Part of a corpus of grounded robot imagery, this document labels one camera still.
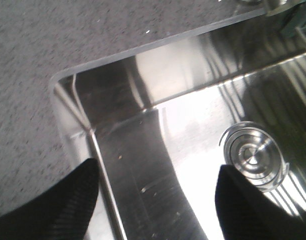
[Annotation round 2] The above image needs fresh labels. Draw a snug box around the stainless steel sink basin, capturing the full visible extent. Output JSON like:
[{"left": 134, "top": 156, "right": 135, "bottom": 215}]
[{"left": 50, "top": 13, "right": 306, "bottom": 240}]

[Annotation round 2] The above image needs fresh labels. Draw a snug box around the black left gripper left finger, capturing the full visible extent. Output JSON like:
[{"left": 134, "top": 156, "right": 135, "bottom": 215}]
[{"left": 0, "top": 158, "right": 99, "bottom": 240}]

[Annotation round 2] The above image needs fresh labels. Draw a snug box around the round steel sink drain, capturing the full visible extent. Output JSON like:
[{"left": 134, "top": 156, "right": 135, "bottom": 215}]
[{"left": 219, "top": 121, "right": 290, "bottom": 193}]

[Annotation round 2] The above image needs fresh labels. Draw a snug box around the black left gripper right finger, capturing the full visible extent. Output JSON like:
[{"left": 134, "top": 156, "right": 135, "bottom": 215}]
[{"left": 214, "top": 165, "right": 306, "bottom": 240}]

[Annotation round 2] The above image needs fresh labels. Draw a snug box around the steel and teal dish rack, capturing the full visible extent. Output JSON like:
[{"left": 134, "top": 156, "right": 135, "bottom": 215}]
[{"left": 280, "top": 0, "right": 306, "bottom": 46}]

